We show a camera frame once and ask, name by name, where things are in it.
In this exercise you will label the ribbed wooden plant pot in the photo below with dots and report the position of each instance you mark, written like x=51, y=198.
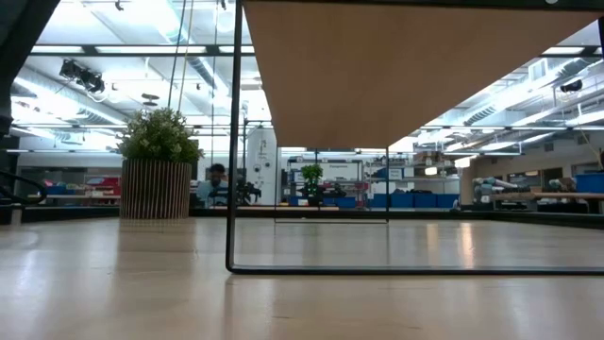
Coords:
x=156, y=189

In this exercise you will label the person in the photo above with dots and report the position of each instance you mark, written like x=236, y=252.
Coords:
x=214, y=189

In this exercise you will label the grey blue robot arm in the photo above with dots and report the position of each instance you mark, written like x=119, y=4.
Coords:
x=491, y=186

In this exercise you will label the wooden-top metal workbench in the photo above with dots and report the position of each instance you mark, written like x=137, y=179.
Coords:
x=557, y=195

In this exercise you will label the large blue storage bin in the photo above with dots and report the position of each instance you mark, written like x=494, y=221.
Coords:
x=590, y=182

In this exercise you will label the small green potted plant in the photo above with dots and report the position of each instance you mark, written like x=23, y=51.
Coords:
x=311, y=177

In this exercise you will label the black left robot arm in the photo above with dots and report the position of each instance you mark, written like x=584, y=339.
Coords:
x=19, y=28

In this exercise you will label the red storage bin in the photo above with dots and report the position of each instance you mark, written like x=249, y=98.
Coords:
x=104, y=181

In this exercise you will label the wooden shelf black metal legs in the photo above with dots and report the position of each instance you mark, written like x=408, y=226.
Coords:
x=377, y=71

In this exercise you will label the white pillar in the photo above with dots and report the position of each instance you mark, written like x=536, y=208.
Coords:
x=262, y=165

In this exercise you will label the green white artificial plant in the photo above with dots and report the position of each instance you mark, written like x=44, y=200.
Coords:
x=160, y=134

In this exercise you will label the black ceiling camera rig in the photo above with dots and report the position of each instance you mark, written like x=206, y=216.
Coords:
x=82, y=75

